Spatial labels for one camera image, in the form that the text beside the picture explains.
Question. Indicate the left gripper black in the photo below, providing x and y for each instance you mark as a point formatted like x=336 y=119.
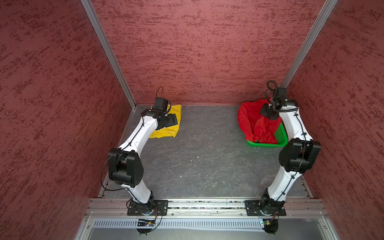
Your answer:
x=172 y=121

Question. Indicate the white perforated vent strip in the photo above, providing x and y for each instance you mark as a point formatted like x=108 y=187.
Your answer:
x=192 y=224

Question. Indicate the right corner aluminium profile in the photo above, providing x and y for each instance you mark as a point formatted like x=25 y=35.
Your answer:
x=317 y=26

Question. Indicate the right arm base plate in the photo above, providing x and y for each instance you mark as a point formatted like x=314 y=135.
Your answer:
x=252 y=207

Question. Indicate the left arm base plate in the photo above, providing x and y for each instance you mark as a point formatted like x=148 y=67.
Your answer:
x=162 y=207

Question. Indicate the left circuit board with wires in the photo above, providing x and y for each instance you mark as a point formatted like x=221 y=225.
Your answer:
x=145 y=226

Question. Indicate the corner aluminium profile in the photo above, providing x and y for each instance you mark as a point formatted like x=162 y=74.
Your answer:
x=317 y=26
x=97 y=26

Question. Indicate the right circuit board with wires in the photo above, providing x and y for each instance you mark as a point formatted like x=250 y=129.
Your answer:
x=271 y=226

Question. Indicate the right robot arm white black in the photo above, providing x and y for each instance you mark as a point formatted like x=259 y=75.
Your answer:
x=297 y=157

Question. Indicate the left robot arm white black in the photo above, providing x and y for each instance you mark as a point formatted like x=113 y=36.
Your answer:
x=124 y=163

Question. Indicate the circuit board with wires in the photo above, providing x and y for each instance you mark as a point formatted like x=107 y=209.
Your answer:
x=145 y=226
x=271 y=226

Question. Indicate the green plastic basket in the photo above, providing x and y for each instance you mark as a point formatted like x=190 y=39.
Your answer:
x=280 y=135

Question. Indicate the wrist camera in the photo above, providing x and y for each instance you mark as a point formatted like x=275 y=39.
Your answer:
x=279 y=94
x=161 y=105

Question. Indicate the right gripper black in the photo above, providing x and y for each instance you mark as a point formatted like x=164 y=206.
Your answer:
x=263 y=112

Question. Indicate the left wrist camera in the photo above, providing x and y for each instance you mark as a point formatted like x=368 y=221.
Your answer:
x=161 y=105

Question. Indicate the red shorts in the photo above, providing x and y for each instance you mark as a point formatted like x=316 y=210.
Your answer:
x=256 y=127

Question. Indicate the left corner aluminium profile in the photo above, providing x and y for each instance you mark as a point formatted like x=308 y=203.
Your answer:
x=97 y=26

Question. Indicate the aluminium mounting rail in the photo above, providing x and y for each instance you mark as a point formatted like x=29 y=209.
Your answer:
x=233 y=208

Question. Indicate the yellow shorts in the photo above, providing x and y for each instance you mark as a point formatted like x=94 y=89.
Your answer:
x=170 y=131

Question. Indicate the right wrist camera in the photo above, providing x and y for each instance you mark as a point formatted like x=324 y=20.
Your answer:
x=279 y=94

